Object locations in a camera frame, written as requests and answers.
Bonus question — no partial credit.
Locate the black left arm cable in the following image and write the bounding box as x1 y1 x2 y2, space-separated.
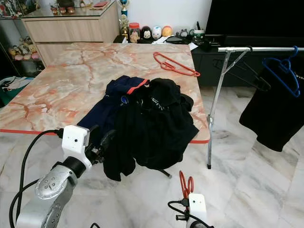
9 128 65 228

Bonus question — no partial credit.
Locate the black plastic hanger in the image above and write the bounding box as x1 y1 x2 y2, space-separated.
221 47 271 92

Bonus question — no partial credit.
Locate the glass display shelf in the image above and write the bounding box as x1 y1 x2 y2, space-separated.
0 17 46 72

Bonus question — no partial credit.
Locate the large black television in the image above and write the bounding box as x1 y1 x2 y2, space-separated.
205 0 304 38

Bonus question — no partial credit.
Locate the white green mug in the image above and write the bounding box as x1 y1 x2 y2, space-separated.
190 21 206 41

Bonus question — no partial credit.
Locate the light wooden cabinet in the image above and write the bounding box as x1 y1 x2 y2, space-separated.
21 2 120 67

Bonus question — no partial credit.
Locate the clear jar with red lid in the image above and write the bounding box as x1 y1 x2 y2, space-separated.
128 22 141 43

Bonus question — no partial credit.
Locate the small grey plush toy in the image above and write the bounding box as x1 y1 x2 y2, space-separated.
176 28 190 38

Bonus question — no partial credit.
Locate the navy shirt with red trim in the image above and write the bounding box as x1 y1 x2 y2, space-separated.
76 75 150 143

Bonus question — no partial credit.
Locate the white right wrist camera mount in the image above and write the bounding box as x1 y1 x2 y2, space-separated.
187 192 207 224

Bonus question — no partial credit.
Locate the blue plastic hanger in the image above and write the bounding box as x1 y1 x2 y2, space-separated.
261 46 301 98

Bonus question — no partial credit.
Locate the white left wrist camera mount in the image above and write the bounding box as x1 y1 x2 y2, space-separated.
62 125 91 171

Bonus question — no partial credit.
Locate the white blue round plush toy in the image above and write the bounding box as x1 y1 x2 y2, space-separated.
151 26 163 40

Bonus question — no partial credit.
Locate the orange round plush toy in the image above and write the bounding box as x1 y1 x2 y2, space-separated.
161 26 173 38

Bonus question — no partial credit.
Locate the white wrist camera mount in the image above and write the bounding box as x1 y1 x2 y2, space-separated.
62 125 91 171
187 192 207 224

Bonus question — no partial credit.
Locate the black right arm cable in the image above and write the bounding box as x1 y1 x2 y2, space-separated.
168 199 214 228

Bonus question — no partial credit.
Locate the dark round plush toy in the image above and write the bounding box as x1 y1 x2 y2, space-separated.
140 26 152 41

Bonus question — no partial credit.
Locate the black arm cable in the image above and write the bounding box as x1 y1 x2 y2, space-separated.
168 199 214 228
9 128 65 228

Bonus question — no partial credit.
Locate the black crumpled shirt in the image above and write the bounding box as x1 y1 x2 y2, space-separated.
100 77 200 182

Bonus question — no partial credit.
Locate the gold blue trophy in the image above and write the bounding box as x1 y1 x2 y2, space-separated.
119 0 131 41

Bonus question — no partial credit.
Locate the black TV console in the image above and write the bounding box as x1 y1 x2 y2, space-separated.
114 36 304 88

